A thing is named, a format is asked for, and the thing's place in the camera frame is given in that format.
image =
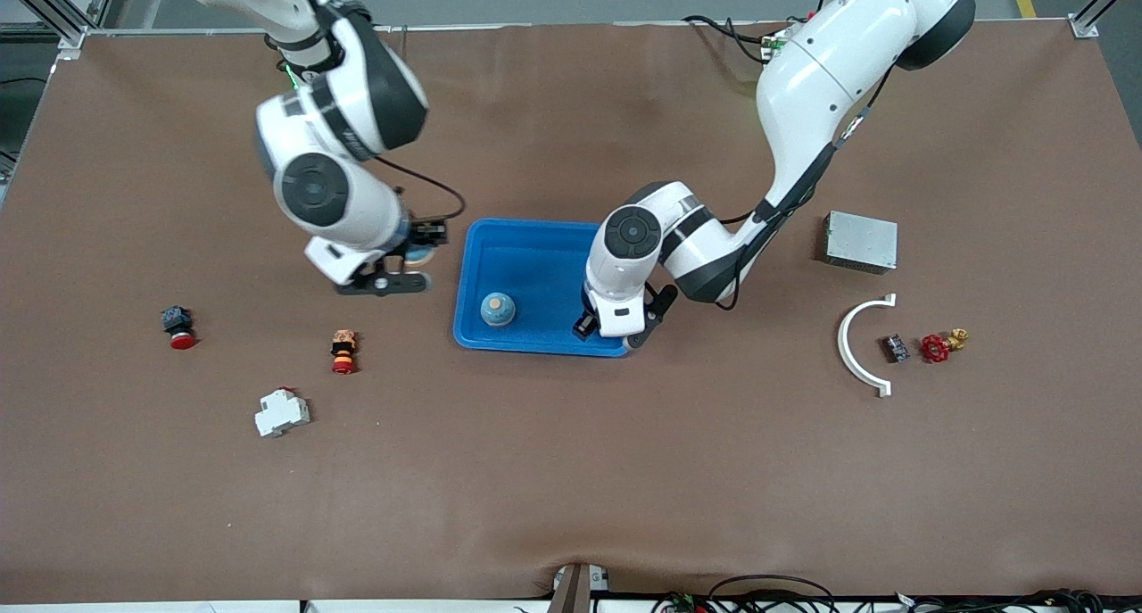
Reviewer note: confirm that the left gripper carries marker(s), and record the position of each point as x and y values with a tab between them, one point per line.
586	327

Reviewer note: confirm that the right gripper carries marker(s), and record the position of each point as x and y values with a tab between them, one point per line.
426	235

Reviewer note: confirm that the blue round service bell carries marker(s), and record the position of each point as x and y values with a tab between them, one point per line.
419	256
498	310

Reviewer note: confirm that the black capacitor with white print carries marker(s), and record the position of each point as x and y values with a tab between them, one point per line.
895	349

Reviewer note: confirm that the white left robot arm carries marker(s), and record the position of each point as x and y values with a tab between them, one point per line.
803	78

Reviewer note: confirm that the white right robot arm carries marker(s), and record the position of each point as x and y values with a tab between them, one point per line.
357	216

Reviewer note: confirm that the blue plastic tray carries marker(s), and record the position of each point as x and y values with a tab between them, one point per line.
535	265

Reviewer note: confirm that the orange and red push button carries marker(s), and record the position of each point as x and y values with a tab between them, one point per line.
343	350

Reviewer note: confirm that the brown table mat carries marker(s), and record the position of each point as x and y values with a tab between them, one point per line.
571	470

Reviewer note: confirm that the white circuit breaker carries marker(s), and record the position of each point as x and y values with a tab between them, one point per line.
281	414

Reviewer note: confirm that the red mushroom emergency stop button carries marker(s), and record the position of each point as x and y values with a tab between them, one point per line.
178	323

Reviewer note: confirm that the metal table clamp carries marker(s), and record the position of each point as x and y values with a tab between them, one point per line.
571	591

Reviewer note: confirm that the grey metal box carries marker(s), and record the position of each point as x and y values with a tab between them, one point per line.
861	243

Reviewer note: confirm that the red handwheel brass valve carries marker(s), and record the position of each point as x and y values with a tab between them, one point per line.
934	349

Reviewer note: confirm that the white curved plastic bracket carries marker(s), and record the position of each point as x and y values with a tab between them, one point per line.
842	341

